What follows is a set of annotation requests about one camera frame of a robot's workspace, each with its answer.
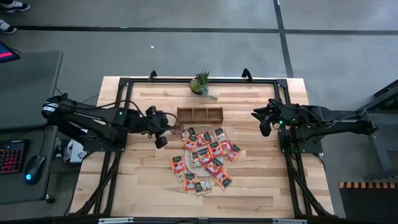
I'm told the black computer mouse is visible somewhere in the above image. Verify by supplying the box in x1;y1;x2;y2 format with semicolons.
24;154;46;185

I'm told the red tea packet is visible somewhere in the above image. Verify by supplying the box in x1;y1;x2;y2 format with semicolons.
220;139;234;155
170;124;185;136
195;131;213;147
196;147;214;166
207;141;225;159
204;157;224;175

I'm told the person's shoe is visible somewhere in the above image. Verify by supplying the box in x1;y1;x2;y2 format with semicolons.
0;0;31;14
0;19;18;35

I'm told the silver metal bracket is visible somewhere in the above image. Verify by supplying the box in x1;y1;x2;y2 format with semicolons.
98;217;134;224
272;218;308;224

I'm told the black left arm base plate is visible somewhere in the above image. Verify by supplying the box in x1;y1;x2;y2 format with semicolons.
83;127;129;153

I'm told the white printed carton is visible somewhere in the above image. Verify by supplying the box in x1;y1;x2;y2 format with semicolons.
63;139;88;164

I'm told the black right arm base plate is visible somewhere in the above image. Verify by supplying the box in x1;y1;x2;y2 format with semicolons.
278;128;324;155

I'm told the wooden three-compartment box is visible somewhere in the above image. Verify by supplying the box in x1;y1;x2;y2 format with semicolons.
176;106;224;124

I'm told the orange tea packet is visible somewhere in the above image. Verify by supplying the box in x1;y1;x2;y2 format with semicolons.
169;154;188;174
225;143;243;163
182;135;199;152
182;172;198;192
212;169;234;190

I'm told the potted succulent plant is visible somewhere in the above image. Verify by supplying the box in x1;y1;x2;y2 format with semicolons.
188;70;218;101

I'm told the screen with red stripe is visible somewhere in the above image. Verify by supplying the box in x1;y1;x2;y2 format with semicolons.
0;40;21;64

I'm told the grey side desk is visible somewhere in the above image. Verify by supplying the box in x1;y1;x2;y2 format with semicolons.
0;50;64;131

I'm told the black case with orange stripes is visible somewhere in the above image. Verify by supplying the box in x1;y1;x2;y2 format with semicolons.
338;181;398;224

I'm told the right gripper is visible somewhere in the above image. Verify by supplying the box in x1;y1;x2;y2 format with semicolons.
250;105;292;138

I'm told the dark computer desk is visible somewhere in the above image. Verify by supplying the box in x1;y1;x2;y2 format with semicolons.
0;125;59;205

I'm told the backlit black keyboard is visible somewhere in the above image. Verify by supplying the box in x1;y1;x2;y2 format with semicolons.
0;139;27;175

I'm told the round woven rope mat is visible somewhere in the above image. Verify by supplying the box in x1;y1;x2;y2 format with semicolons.
183;146;225;179

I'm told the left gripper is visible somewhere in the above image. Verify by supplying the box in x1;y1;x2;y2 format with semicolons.
133;110;175;150

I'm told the dark metal stand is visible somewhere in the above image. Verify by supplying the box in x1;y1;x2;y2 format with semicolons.
341;79;398;181

